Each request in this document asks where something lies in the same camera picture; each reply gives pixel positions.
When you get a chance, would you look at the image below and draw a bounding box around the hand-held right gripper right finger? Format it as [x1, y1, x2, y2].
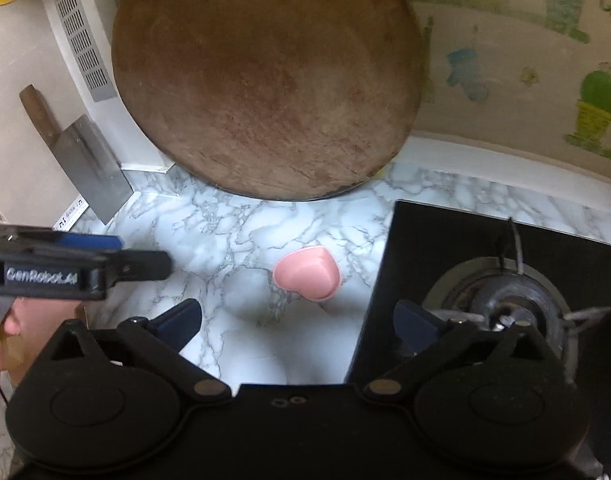
[360, 300, 559, 403]

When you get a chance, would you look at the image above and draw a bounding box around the person's left hand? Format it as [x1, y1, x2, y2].
[0, 297, 41, 408]

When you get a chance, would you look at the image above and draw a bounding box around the round wooden cutting board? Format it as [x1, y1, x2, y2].
[111, 0, 425, 202]

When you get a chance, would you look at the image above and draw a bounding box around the steel cleaver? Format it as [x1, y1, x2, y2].
[19, 85, 133, 226]

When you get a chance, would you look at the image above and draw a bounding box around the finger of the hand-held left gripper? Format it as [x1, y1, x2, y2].
[85, 249, 172, 302]
[52, 232, 124, 252]

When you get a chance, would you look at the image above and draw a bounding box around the black gas stove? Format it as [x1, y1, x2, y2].
[344, 200, 611, 480]

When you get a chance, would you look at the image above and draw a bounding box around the music note trim strip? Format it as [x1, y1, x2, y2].
[52, 197, 88, 231]

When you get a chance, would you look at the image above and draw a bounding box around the pink heart dish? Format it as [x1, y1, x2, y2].
[272, 246, 341, 303]

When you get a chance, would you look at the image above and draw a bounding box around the cartoon printed wall sticker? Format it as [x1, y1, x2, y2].
[375, 0, 611, 166]

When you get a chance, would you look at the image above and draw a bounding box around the gas burner grate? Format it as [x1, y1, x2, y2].
[428, 217, 611, 376]

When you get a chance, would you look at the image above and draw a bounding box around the silver perforated vent panel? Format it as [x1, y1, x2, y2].
[38, 0, 151, 103]

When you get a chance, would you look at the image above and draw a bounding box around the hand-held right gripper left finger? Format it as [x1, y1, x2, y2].
[35, 298, 233, 403]

